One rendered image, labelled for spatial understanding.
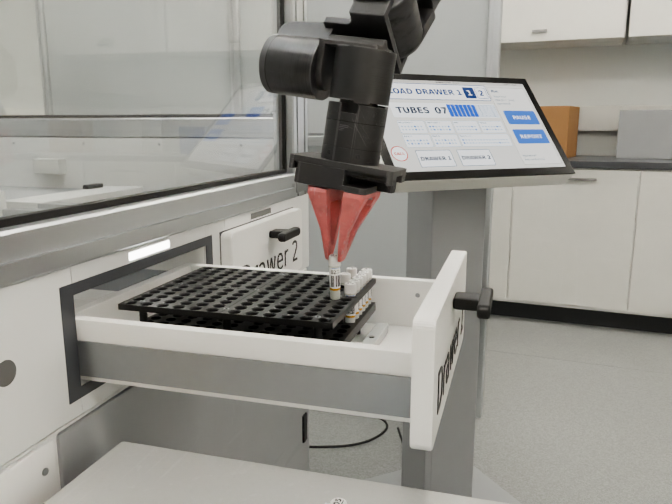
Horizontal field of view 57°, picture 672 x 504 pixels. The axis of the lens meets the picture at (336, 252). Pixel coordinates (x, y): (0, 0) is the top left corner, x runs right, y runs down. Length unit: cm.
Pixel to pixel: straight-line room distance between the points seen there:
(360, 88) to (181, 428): 49
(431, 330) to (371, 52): 25
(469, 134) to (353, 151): 95
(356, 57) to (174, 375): 33
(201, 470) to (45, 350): 18
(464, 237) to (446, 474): 64
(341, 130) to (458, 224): 101
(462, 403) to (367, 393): 120
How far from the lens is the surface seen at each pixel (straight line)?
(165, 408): 79
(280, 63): 61
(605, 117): 415
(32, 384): 60
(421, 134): 144
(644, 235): 355
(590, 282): 359
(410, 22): 63
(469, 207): 157
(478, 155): 148
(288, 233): 97
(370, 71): 58
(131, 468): 64
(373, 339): 67
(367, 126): 58
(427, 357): 49
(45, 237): 59
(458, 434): 175
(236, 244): 88
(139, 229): 70
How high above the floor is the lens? 107
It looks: 11 degrees down
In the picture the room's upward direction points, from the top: straight up
